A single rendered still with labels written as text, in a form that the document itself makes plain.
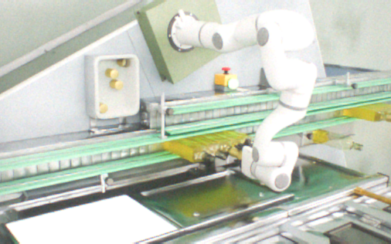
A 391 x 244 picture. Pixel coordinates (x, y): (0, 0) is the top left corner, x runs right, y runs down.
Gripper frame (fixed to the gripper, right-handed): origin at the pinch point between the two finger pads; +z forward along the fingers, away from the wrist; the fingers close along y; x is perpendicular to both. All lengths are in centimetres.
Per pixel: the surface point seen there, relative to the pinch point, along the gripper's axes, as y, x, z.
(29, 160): 4, 71, 2
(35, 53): 29, 64, 81
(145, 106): 14.3, 28.2, 23.2
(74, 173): -4, 57, 8
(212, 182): -12.7, 7.1, 7.7
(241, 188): -12.6, -0.8, -0.8
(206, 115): 8.2, 1.6, 27.8
